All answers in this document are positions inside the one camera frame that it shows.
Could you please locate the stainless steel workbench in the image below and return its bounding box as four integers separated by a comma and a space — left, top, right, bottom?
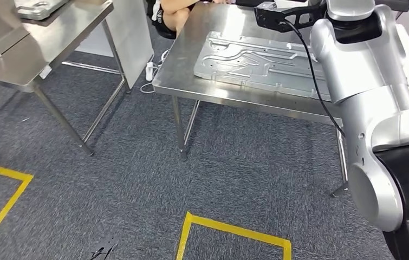
152, 3, 409, 199

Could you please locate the stamped metal plate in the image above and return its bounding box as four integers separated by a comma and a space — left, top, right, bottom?
193, 30, 334, 102

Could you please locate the yellow floor tape square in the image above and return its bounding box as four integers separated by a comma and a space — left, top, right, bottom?
175, 211, 293, 260

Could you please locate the white partition board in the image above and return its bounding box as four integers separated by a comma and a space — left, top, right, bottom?
76, 0, 155, 81

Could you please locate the person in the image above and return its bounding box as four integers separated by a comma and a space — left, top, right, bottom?
146, 0, 236, 40

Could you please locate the stainless steel table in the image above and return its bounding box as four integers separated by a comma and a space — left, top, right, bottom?
0, 0, 132, 157

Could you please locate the grey metal tray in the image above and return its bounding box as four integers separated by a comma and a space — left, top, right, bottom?
13, 0, 72, 22

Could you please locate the white power cable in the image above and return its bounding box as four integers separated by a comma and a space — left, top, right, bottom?
139, 48, 171, 95

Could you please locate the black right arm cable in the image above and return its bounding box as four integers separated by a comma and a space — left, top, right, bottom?
280, 19, 347, 139

